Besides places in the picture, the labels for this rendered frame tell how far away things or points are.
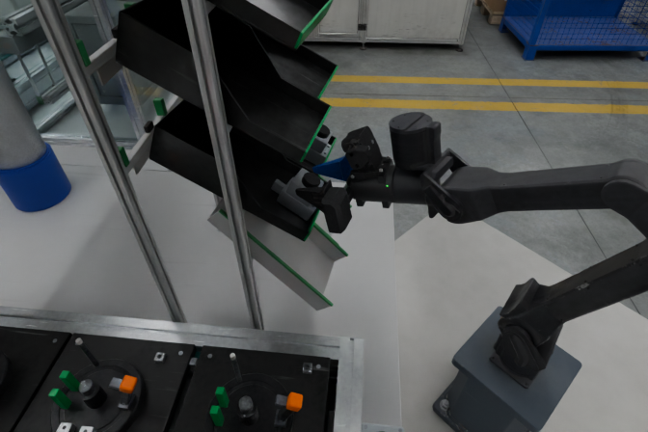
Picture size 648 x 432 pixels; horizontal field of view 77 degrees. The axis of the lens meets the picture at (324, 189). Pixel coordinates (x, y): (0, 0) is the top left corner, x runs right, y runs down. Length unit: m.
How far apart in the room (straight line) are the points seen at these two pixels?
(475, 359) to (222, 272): 0.63
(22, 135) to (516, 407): 1.26
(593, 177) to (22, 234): 1.32
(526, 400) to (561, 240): 1.94
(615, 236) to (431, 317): 1.92
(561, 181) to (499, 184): 0.07
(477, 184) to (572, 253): 2.06
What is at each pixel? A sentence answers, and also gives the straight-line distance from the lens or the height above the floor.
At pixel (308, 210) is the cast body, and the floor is 1.22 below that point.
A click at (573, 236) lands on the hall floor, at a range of 2.68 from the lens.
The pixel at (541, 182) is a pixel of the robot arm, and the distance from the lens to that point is 0.52.
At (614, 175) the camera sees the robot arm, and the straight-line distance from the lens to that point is 0.49.
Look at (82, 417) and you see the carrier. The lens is 0.84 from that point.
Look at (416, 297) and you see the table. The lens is 1.03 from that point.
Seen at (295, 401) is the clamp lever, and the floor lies 1.07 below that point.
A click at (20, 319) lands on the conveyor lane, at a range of 1.06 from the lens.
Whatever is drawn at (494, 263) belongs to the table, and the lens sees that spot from 1.16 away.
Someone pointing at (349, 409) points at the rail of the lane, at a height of 0.95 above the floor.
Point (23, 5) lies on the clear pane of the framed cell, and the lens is 1.51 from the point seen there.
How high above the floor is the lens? 1.69
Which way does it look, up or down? 41 degrees down
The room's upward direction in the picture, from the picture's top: straight up
